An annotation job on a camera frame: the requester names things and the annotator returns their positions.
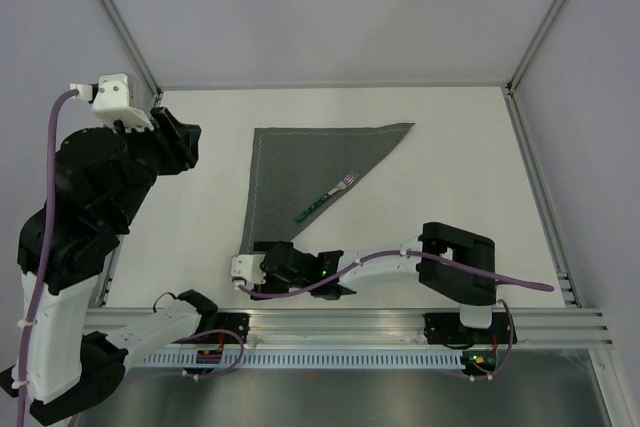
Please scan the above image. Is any aluminium left frame post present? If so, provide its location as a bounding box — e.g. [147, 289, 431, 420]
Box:
[96, 0, 162, 100]

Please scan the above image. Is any aluminium frame post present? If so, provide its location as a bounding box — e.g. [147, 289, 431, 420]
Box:
[505, 0, 569, 95]
[96, 0, 162, 100]

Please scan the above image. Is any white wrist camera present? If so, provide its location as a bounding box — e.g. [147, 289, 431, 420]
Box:
[230, 253, 266, 289]
[69, 73, 154, 132]

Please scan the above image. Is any white slotted cable duct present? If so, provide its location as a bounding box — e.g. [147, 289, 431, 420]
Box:
[139, 348, 463, 370]

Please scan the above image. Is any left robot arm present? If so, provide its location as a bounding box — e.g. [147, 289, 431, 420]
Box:
[1, 107, 218, 426]

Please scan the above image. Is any fork with green handle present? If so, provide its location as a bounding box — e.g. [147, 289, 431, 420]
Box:
[295, 171, 359, 224]

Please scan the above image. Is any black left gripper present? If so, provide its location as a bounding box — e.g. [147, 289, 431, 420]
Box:
[108, 104, 204, 225]

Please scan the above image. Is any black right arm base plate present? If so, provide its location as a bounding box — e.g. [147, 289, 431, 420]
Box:
[423, 312, 512, 348]

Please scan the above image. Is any grey cloth napkin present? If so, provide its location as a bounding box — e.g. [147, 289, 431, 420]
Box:
[239, 123, 413, 254]

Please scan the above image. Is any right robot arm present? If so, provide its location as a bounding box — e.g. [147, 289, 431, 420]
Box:
[250, 222, 497, 342]

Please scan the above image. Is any aluminium right frame post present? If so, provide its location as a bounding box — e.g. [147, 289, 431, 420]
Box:
[505, 0, 569, 95]

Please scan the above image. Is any aluminium front rail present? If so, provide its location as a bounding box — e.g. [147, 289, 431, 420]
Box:
[69, 305, 614, 348]

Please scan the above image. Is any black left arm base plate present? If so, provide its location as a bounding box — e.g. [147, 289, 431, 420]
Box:
[193, 312, 250, 345]

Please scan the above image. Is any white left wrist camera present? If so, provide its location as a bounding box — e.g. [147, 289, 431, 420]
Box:
[69, 73, 154, 132]

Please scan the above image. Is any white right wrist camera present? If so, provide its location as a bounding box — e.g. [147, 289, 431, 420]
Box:
[230, 253, 266, 289]

